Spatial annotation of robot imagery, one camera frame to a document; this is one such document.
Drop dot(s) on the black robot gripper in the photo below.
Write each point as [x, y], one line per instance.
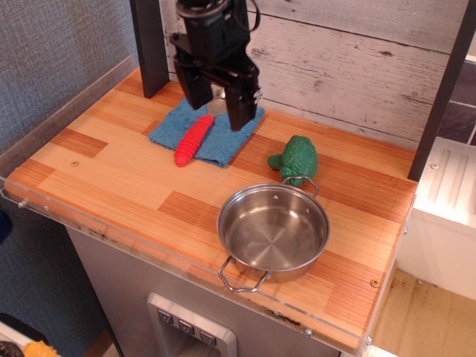
[213, 50]

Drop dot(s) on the green toy broccoli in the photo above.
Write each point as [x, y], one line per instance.
[299, 158]

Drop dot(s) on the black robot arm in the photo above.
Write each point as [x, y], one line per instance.
[208, 5]

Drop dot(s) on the blue folded cloth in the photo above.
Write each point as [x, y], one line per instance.
[220, 143]

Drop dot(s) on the grey toy fridge cabinet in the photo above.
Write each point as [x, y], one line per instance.
[122, 283]

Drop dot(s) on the clear acrylic edge guard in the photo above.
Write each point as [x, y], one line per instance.
[294, 304]

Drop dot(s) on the silver dispenser panel with buttons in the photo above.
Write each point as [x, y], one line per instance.
[182, 332]

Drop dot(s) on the yellow object at bottom left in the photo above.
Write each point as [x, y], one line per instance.
[32, 349]

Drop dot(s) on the red-handled metal spoon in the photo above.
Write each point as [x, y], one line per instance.
[192, 139]

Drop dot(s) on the dark left shelf post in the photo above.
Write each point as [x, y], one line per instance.
[150, 43]

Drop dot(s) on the dark shelf post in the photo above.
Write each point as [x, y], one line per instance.
[449, 80]
[150, 43]

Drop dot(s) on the silver two-handled pot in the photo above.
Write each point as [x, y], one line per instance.
[272, 231]

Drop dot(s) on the dark right shelf post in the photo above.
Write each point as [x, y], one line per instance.
[449, 80]

